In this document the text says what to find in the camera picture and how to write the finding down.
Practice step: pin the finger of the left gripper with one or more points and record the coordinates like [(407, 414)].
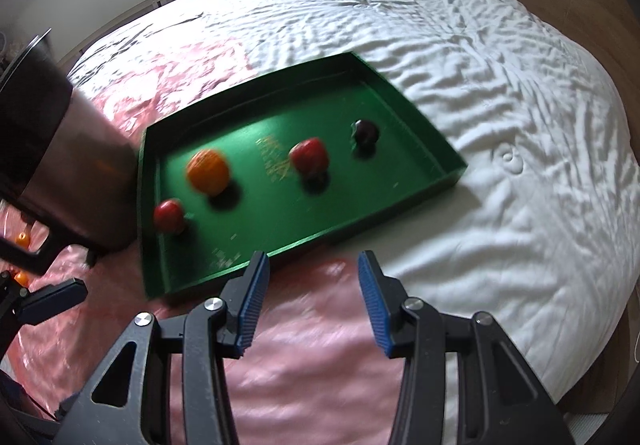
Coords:
[(50, 301)]

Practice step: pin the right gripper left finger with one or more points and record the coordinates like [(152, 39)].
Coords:
[(126, 399)]

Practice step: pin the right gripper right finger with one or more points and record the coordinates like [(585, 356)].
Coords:
[(501, 400)]

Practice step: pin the small orange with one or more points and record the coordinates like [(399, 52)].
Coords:
[(22, 278)]

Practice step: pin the smooth orange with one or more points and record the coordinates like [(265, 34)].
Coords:
[(23, 240)]

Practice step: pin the red apple with stem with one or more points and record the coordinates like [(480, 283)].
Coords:
[(169, 216)]

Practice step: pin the large textured orange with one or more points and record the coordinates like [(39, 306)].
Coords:
[(208, 171)]

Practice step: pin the dark plum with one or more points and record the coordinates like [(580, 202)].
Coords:
[(365, 133)]

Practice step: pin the dark red apple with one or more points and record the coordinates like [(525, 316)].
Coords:
[(309, 157)]

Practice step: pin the pink plastic sheet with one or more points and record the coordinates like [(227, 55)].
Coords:
[(314, 374)]

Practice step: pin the green tray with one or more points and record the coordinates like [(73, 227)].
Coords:
[(267, 205)]

